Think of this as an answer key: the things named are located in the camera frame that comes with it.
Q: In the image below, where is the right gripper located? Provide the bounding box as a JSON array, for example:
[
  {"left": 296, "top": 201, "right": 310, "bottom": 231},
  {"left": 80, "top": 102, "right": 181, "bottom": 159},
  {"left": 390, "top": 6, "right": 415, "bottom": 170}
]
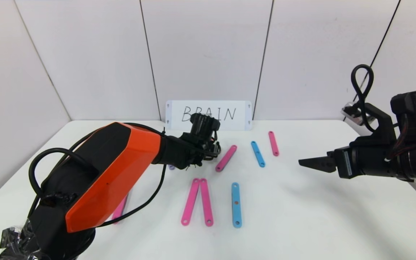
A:
[{"left": 298, "top": 146, "right": 402, "bottom": 179}]

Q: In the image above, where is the black looped right cable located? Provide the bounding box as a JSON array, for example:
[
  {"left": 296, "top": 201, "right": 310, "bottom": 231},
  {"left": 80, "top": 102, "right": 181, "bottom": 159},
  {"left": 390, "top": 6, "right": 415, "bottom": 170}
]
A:
[{"left": 351, "top": 64, "right": 374, "bottom": 132}]

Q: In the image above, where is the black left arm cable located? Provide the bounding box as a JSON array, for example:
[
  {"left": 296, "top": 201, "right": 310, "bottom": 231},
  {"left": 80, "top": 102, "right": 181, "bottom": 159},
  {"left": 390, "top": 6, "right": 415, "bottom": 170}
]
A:
[{"left": 29, "top": 148, "right": 167, "bottom": 227}]

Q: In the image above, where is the black right camera bracket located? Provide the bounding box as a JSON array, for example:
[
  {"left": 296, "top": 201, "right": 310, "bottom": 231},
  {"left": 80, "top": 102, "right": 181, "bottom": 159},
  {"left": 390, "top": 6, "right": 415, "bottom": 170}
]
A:
[{"left": 360, "top": 103, "right": 398, "bottom": 148}]

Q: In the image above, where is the long pink bar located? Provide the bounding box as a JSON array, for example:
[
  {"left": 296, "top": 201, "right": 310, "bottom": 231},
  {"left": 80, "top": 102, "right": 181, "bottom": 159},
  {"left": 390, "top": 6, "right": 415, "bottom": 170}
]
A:
[
  {"left": 215, "top": 145, "right": 238, "bottom": 172},
  {"left": 268, "top": 131, "right": 280, "bottom": 157},
  {"left": 181, "top": 178, "right": 200, "bottom": 226},
  {"left": 200, "top": 178, "right": 214, "bottom": 227},
  {"left": 112, "top": 193, "right": 128, "bottom": 223}
]

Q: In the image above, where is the black wrapped cable bundle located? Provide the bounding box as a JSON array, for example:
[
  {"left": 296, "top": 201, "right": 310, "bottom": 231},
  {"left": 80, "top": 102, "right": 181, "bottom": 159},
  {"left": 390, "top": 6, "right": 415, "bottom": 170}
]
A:
[{"left": 0, "top": 217, "right": 48, "bottom": 260}]

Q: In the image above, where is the white BRAIN sign card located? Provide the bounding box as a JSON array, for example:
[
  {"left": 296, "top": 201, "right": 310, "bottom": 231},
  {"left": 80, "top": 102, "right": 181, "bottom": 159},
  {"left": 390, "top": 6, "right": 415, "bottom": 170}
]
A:
[{"left": 165, "top": 100, "right": 252, "bottom": 131}]

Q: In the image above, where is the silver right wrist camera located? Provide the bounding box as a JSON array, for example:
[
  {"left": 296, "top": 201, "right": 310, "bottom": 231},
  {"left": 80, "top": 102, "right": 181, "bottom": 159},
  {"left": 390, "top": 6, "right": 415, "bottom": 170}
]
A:
[{"left": 342, "top": 102, "right": 376, "bottom": 127}]

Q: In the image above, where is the blue three-hole bar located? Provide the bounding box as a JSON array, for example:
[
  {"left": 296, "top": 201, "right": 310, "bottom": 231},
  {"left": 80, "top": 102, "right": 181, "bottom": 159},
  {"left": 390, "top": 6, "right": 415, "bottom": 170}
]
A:
[
  {"left": 250, "top": 141, "right": 266, "bottom": 168},
  {"left": 231, "top": 182, "right": 242, "bottom": 228}
]

